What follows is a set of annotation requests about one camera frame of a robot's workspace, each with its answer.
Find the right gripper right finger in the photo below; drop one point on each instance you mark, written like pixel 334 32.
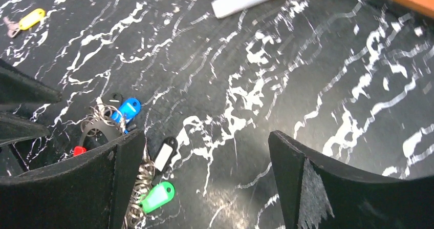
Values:
pixel 317 191

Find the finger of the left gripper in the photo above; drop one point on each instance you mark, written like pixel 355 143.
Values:
pixel 16 129

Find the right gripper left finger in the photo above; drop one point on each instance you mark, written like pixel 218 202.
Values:
pixel 91 190

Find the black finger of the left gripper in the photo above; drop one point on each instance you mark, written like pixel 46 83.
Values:
pixel 18 88

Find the green key tag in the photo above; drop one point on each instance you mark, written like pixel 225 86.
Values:
pixel 158 196

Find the blue key tag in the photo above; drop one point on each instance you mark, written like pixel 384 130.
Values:
pixel 126 112

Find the red white keyring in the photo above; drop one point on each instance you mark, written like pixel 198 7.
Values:
pixel 94 127

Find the pink metal key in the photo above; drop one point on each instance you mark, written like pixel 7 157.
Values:
pixel 13 27

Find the black key tag white label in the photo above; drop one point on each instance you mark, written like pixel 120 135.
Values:
pixel 165 154

